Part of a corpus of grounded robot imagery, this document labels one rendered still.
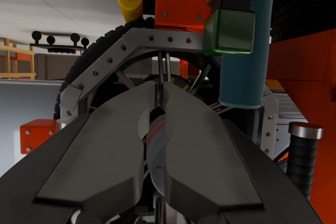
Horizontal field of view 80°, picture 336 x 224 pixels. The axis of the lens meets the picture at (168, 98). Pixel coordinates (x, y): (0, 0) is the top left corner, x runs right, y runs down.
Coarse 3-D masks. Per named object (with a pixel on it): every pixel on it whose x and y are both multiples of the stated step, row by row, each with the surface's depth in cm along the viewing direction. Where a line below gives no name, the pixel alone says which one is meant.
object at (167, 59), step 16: (128, 64) 69; (160, 64) 58; (192, 64) 80; (208, 64) 60; (112, 80) 73; (128, 80) 58; (160, 80) 59; (96, 96) 59; (160, 112) 64; (224, 112) 79; (240, 112) 64; (240, 128) 66; (144, 160) 61; (144, 176) 62
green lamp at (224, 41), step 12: (216, 12) 18; (228, 12) 18; (240, 12) 18; (252, 12) 18; (204, 24) 21; (216, 24) 18; (228, 24) 18; (240, 24) 18; (252, 24) 18; (204, 36) 21; (216, 36) 18; (228, 36) 18; (240, 36) 18; (252, 36) 18; (204, 48) 21; (216, 48) 18; (228, 48) 18; (240, 48) 18; (252, 48) 19
